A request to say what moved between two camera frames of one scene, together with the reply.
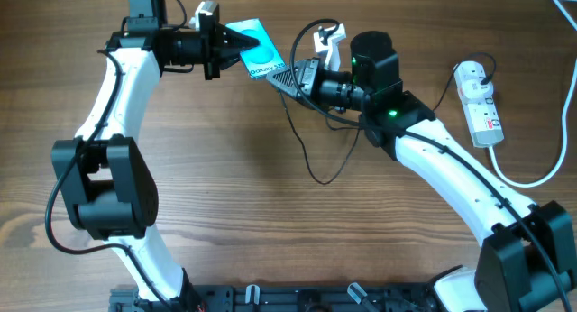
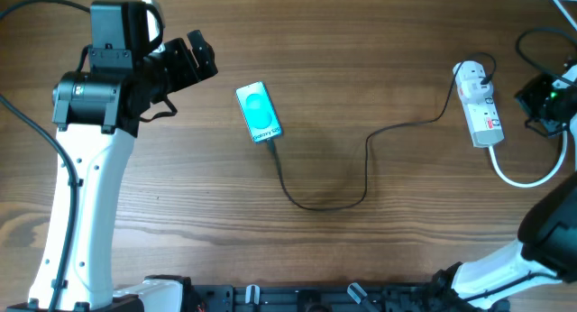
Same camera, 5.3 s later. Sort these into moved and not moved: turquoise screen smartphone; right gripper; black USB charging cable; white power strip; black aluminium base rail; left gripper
Moved: turquoise screen smartphone; black USB charging cable; right gripper; left gripper
Not moved: black aluminium base rail; white power strip
